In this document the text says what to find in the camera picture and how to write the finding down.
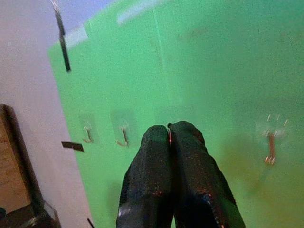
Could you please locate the pale tape strip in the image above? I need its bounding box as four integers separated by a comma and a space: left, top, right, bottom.
62, 23, 89, 47

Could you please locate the long black tape strip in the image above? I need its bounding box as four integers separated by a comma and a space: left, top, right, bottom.
51, 0, 72, 72

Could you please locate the dark wooden cabinet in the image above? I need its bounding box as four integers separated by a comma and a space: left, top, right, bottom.
0, 104, 61, 228

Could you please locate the green wall board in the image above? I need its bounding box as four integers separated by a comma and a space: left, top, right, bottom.
47, 0, 304, 228

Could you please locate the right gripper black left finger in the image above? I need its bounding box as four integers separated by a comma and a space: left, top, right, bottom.
115, 125, 176, 228

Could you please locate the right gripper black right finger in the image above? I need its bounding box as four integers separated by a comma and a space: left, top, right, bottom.
167, 120, 247, 228

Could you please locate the clear adhesive metal hook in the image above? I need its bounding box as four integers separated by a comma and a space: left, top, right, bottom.
78, 114, 99, 144
255, 114, 289, 166
110, 110, 138, 148

